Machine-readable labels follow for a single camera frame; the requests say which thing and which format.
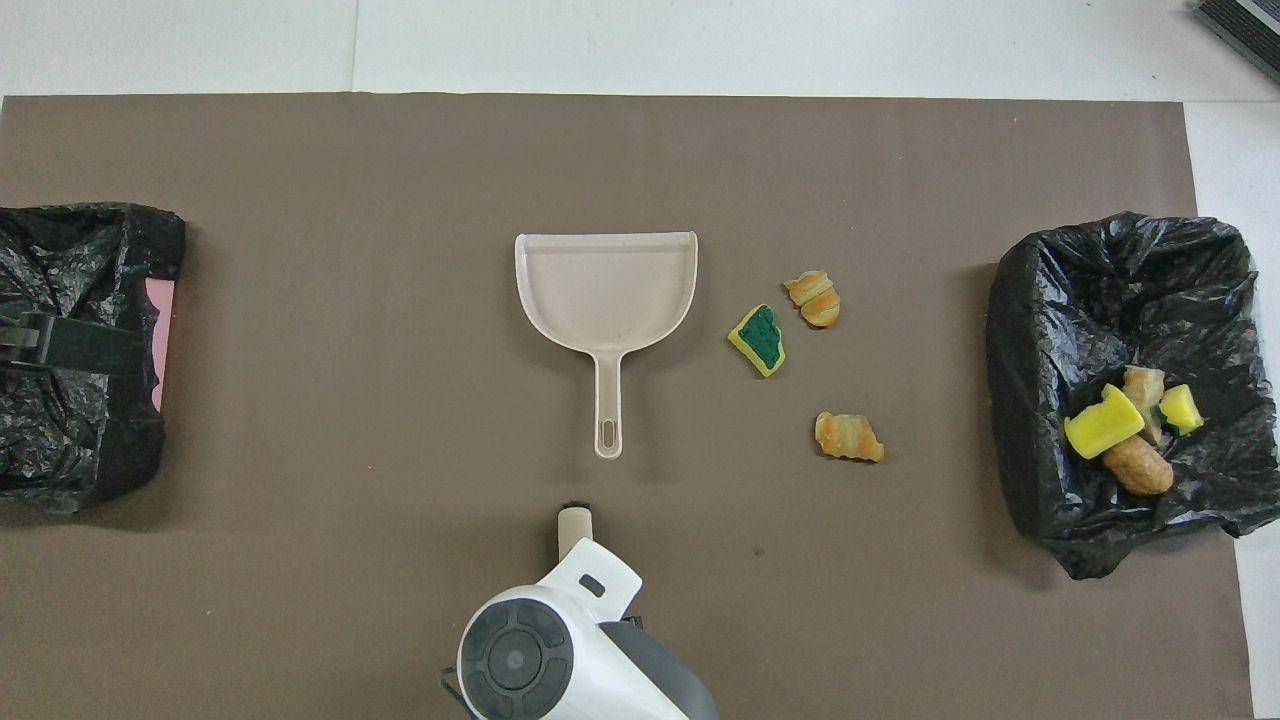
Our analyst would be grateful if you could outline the brown bread roll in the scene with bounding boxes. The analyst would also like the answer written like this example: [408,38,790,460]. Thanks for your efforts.
[1102,436,1175,498]

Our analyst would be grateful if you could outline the brown table mat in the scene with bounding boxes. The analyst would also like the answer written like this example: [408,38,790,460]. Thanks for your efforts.
[0,93,1256,720]

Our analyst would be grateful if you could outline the pale bread chunk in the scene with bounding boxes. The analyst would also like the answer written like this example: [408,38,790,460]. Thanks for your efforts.
[1122,365,1168,446]

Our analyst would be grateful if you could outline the large black bag lined bin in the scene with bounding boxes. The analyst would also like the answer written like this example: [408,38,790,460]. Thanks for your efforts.
[985,211,1280,582]

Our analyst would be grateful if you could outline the black bag on pink bin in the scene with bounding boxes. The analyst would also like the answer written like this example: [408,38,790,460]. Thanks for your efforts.
[0,203,188,516]

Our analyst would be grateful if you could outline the golden croissant piece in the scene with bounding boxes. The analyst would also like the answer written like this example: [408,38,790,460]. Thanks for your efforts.
[814,411,886,464]
[783,269,842,329]

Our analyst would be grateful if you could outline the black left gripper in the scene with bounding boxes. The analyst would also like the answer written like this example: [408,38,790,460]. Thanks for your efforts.
[0,312,143,373]

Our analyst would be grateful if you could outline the small yellow green sponge piece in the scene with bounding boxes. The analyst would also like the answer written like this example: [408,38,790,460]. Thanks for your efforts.
[1157,384,1205,437]

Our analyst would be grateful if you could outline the plain yellow sponge piece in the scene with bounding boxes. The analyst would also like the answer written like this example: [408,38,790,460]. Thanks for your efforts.
[1063,384,1145,461]

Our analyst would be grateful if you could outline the green topped yellow sponge piece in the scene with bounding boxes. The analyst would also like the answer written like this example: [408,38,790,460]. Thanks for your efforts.
[727,303,787,379]

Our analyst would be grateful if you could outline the black ribbed device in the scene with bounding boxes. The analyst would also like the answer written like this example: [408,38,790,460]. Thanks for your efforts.
[1195,0,1280,86]

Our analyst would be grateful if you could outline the pink bin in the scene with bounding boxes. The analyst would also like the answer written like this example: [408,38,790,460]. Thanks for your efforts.
[145,278,177,411]

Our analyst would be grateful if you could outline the beige hand brush black bristles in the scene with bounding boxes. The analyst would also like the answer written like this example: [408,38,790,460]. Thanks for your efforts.
[555,502,597,563]

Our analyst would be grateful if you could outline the beige plastic dustpan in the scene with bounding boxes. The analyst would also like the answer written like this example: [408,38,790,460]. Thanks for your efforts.
[514,231,699,461]

